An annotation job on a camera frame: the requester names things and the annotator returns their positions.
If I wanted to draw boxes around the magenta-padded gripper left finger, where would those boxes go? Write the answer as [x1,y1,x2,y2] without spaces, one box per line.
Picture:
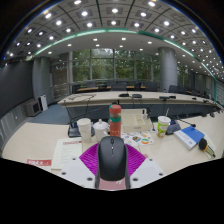
[58,143,101,190]

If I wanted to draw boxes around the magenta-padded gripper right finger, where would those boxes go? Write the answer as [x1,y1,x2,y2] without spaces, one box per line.
[124,143,166,190]

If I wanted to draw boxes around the black computer mouse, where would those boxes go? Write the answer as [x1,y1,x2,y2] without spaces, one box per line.
[97,135,128,183]

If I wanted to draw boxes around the white paper booklet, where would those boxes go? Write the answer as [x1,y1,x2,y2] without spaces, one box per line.
[50,137,83,171]

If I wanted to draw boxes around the colourful sticker sheet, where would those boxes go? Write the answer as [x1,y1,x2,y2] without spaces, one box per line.
[120,131,155,148]

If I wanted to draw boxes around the red white fan-print magazine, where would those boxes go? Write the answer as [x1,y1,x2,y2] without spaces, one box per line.
[26,158,53,168]

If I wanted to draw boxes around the black gooseneck desk microphone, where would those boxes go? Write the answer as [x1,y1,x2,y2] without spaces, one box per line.
[67,105,96,138]

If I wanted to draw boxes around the white paper cup stack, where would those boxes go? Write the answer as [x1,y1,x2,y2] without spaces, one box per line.
[76,117,93,144]

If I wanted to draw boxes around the green white paper cup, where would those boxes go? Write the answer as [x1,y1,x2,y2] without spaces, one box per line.
[156,115,172,139]

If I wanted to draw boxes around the white lidded mug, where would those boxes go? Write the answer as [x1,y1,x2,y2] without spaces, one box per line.
[92,119,110,143]

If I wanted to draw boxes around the dark gooseneck desk microphone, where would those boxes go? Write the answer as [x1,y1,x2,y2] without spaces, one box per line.
[165,116,197,136]

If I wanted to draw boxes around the beige cardboard box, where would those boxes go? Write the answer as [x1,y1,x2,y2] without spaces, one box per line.
[120,108,154,133]

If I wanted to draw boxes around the blue white book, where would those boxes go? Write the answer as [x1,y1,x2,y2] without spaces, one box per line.
[173,125,206,151]

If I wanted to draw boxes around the red bottle with green band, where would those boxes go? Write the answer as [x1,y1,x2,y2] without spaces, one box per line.
[108,104,123,138]

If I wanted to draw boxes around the black handheld microphone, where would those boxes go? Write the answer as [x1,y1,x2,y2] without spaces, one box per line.
[198,137,217,159]

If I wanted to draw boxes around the white standing panel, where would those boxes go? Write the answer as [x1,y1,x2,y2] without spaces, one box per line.
[36,94,49,113]

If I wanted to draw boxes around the grey floor cabinet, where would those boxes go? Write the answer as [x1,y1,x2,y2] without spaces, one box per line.
[25,99,42,118]

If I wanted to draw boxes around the long curved conference desk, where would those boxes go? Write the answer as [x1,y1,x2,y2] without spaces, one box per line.
[57,90,222,123]

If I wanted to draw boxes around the dark office chairs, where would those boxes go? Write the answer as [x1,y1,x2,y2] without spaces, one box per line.
[71,79,208,98]

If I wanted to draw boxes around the ceiling lights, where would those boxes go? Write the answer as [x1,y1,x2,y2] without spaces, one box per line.
[6,0,224,79]

